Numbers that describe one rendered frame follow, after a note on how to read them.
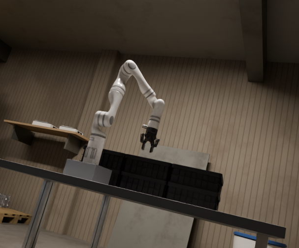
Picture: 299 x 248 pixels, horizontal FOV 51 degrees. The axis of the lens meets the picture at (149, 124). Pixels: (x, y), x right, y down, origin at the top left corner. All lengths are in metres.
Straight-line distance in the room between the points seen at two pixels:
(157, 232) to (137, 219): 0.30
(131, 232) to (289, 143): 2.24
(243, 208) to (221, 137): 0.96
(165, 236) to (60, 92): 3.06
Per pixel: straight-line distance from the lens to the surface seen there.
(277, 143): 4.30
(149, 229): 4.00
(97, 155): 1.85
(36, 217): 2.38
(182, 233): 3.90
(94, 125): 1.89
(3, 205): 5.26
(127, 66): 2.09
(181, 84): 4.76
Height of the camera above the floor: 0.65
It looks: 14 degrees up
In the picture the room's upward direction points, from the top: 14 degrees clockwise
